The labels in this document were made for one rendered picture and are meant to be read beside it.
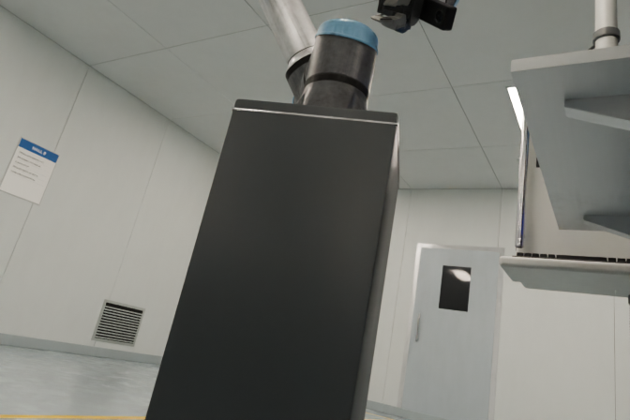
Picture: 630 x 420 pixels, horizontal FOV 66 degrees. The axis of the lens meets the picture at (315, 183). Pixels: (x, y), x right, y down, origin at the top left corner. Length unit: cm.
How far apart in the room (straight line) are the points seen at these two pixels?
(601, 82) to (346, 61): 38
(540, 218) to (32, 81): 496
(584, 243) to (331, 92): 107
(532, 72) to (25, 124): 520
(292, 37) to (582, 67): 56
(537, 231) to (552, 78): 99
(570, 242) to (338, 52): 106
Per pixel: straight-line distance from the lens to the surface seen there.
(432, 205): 689
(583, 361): 618
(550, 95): 79
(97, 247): 598
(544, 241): 168
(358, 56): 86
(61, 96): 581
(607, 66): 74
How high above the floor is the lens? 44
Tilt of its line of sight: 19 degrees up
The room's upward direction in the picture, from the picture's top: 12 degrees clockwise
